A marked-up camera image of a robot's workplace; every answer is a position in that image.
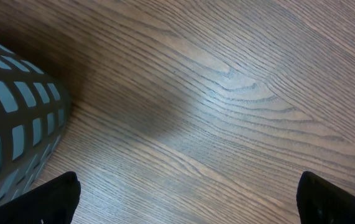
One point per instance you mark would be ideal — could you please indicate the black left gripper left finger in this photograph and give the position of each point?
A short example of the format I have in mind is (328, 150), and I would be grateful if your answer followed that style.
(52, 202)

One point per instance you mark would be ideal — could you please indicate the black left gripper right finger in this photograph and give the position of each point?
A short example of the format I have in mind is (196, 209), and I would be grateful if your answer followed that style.
(319, 201)

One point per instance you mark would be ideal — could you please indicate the grey plastic mesh basket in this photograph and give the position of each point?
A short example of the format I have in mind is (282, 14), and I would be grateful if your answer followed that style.
(34, 109)

